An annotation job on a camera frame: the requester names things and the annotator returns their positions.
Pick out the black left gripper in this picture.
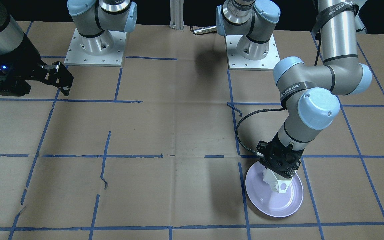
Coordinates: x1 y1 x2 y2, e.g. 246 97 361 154
256 138 304 179

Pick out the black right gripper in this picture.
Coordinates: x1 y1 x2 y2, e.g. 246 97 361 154
0 34 74 97

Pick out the white faceted cup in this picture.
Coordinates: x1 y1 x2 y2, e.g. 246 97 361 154
262 168 293 194

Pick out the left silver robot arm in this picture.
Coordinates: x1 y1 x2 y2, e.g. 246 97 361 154
216 0 372 179

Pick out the lilac round plate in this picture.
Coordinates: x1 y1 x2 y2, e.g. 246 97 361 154
245 162 304 218

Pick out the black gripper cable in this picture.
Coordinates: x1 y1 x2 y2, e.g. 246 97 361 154
236 107 287 156

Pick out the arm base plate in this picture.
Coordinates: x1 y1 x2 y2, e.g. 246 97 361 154
225 35 280 71
64 29 128 67

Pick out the aluminium frame post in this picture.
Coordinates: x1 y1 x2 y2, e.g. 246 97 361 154
169 0 184 32

